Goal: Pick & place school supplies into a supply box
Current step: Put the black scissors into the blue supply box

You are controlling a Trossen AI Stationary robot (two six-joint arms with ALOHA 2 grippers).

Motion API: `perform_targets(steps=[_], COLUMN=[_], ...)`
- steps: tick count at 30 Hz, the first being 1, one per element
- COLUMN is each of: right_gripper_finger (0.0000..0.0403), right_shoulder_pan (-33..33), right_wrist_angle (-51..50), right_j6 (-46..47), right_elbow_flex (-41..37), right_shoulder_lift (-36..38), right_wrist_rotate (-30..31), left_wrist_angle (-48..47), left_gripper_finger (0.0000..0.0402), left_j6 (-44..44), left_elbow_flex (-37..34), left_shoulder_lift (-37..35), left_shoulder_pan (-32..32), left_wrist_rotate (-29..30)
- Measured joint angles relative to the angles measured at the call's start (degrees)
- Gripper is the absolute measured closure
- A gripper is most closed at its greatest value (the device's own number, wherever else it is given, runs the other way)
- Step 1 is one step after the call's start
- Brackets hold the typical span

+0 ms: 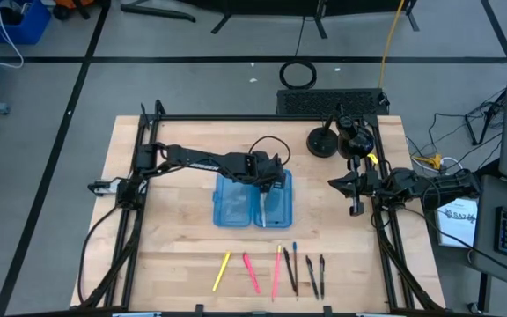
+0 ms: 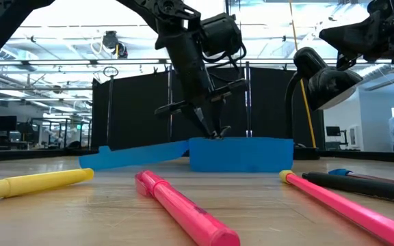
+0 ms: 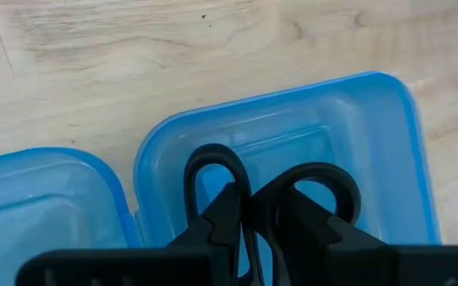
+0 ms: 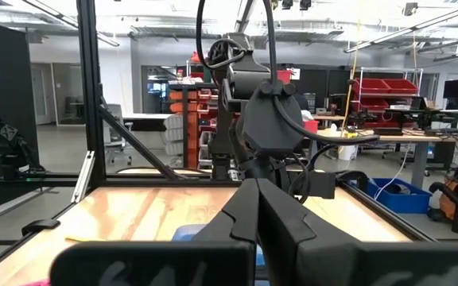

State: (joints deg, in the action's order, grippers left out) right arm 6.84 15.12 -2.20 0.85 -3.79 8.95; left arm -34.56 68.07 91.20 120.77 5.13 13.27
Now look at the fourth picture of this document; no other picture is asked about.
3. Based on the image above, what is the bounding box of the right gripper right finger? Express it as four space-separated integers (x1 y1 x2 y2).
257 178 458 286

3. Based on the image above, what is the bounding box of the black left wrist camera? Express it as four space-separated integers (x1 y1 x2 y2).
239 81 306 160

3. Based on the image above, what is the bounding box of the orange shop vacuum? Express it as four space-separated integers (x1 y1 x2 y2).
427 162 458 234

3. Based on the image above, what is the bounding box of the black computer monitor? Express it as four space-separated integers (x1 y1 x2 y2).
442 78 458 111

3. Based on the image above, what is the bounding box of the blue plastic supply box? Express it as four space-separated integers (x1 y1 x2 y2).
172 223 266 268

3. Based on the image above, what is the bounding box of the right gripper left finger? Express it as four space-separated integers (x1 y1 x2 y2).
49 178 260 286

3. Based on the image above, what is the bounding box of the black aluminium table frame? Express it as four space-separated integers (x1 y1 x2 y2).
0 0 437 279

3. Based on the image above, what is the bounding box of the white cable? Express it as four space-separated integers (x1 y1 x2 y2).
373 145 412 200

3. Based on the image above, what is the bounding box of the white wire shelf rack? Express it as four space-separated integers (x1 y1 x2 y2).
349 66 425 129

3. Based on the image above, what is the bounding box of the black left wrist camera cable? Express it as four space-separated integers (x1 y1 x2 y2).
271 94 380 146

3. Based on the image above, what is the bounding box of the silver aluminium bar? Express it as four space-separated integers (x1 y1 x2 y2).
71 150 95 204

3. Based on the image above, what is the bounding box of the red plastic bin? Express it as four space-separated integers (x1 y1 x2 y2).
383 78 419 95
351 78 391 95

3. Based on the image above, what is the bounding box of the black partition screen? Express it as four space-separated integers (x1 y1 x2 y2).
0 18 41 216

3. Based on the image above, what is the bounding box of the pink pencil with yellow eraser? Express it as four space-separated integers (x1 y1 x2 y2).
21 277 52 286

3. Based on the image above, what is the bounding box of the white waste bin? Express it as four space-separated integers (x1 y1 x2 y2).
337 144 359 162

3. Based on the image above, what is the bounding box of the wooden workshop desk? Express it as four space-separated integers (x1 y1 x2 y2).
315 127 457 188

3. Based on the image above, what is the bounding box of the orange drawer cabinet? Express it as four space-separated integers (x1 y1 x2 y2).
168 82 220 170

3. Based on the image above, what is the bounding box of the blue plastic storage bin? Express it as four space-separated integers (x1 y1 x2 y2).
365 177 433 215

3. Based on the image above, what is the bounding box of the grey office chair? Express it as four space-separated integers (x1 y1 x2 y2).
103 103 134 167

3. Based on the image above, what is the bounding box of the black table clamp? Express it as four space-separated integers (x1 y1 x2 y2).
21 218 61 237

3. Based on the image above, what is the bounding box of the yellow cable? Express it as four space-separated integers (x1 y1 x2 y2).
339 0 364 139

